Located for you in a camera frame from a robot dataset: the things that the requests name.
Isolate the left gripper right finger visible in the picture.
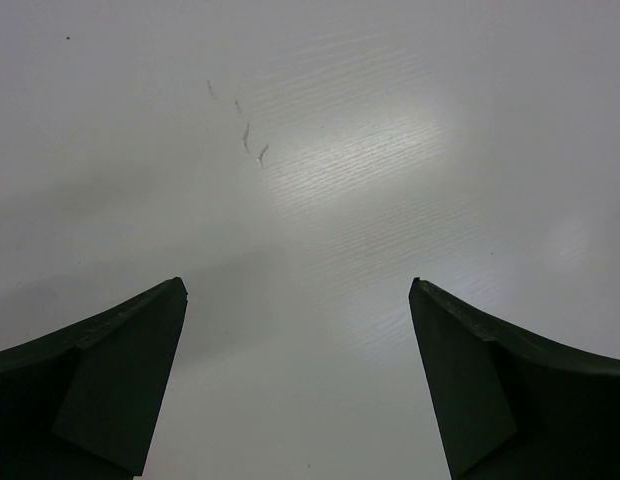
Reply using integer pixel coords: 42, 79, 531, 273
409, 278, 620, 479

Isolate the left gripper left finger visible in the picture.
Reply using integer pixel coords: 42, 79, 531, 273
0, 277, 188, 479

